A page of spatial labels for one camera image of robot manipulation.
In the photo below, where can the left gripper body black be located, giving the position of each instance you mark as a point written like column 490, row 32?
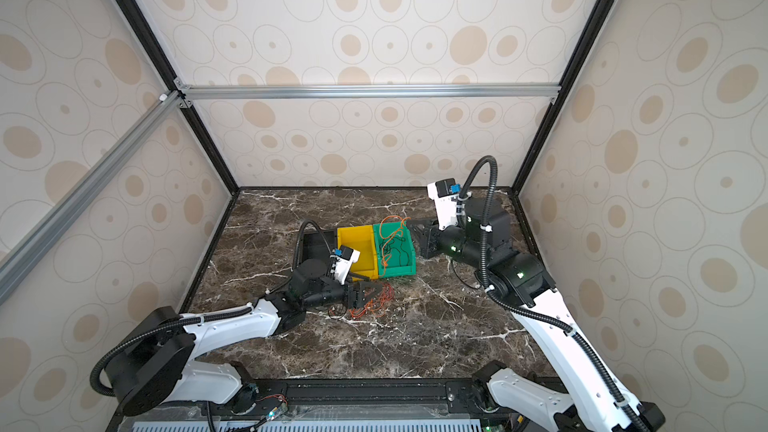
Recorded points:
column 331, row 293

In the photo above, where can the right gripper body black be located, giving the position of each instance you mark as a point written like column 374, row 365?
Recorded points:
column 451, row 244

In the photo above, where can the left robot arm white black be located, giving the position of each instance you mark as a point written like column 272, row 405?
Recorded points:
column 159, row 361

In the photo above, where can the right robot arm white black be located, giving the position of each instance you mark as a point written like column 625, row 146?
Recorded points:
column 591, row 397

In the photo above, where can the black plastic bin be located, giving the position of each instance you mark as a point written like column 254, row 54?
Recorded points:
column 311, row 244

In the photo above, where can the green plastic bin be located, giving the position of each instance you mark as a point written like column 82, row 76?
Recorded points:
column 395, row 248

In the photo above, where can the yellow plastic bin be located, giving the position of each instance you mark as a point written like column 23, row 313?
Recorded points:
column 361, row 239

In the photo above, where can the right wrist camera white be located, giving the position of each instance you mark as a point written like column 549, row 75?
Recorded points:
column 445, row 195

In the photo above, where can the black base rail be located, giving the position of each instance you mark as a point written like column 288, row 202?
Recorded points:
column 453, row 404

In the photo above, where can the horizontal aluminium frame bar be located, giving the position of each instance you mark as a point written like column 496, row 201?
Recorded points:
column 387, row 91

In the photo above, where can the left aluminium frame bar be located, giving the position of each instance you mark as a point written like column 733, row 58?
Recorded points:
column 39, row 241

